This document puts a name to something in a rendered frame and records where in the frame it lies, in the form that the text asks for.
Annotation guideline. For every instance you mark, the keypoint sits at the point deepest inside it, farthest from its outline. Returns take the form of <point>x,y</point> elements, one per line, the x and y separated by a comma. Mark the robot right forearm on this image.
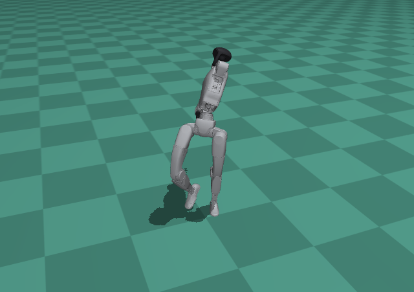
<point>197,108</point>

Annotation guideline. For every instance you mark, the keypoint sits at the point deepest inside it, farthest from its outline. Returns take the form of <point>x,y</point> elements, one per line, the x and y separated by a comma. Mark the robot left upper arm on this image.
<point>221,68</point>

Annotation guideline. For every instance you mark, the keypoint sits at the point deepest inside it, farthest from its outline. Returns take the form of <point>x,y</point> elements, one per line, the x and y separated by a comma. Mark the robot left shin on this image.
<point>215,187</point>

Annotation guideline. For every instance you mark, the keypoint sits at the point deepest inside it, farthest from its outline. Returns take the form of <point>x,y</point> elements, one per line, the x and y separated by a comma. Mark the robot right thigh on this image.
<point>182,142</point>

